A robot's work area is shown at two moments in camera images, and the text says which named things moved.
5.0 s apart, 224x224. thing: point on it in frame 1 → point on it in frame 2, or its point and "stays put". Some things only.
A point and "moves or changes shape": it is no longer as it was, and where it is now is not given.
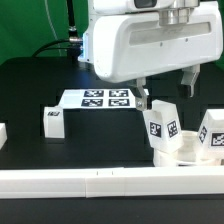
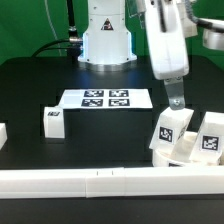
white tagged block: x=211 y=135 moves or changes shape
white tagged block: x=164 y=130 moves or changes shape
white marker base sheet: x=98 y=99 stays put
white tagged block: x=53 y=120 stays put
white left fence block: x=3 y=134 stays put
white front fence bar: x=112 y=182 stays put
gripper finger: x=189 y=77 → x=176 y=92
